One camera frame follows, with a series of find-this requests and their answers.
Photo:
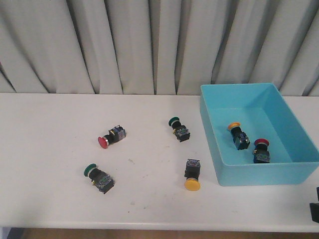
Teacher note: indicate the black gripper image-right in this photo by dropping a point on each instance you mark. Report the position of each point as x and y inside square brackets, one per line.
[314, 209]

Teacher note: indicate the red button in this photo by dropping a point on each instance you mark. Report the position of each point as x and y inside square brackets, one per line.
[115, 135]
[261, 153]

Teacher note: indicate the yellow button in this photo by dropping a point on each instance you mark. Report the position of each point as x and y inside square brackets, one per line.
[192, 173]
[240, 138]

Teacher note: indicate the blue plastic box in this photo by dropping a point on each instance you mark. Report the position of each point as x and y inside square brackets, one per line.
[263, 113]

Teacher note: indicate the green button upper right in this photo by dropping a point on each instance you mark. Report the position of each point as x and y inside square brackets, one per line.
[179, 130]

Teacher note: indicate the green button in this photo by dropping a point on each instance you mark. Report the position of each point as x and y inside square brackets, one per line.
[179, 130]
[100, 179]

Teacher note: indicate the green button lower left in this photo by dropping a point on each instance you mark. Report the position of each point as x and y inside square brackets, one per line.
[100, 179]

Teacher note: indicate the grey pleated curtain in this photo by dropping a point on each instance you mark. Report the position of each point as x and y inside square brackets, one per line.
[157, 47]

